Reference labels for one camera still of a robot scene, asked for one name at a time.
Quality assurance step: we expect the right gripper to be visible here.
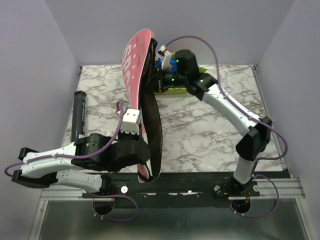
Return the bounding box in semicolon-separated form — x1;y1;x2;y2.
142;66;187;95

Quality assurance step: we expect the pink racket bag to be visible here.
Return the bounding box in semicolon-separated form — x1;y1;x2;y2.
121;28;163;183

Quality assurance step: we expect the black shuttlecock tube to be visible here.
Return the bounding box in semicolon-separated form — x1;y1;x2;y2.
70;90;87;142

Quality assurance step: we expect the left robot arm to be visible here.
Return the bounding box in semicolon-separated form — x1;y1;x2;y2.
11;133;150;198

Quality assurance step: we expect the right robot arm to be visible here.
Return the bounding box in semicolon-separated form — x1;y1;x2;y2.
154;46;272;196

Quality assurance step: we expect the green plastic bin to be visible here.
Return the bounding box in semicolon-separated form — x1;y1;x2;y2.
151;49;200;95

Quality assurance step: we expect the blue chips bag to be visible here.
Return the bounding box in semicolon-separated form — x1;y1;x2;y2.
155;56;178;72

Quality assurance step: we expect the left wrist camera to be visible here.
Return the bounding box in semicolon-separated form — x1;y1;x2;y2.
120;108;141;135

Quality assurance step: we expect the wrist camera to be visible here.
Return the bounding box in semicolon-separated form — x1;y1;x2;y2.
157;45;173;70
120;108;141;135

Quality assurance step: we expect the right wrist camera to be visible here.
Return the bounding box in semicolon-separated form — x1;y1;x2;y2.
157;45;173;70

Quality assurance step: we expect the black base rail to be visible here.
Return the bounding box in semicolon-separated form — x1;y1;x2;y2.
74;170;283;208

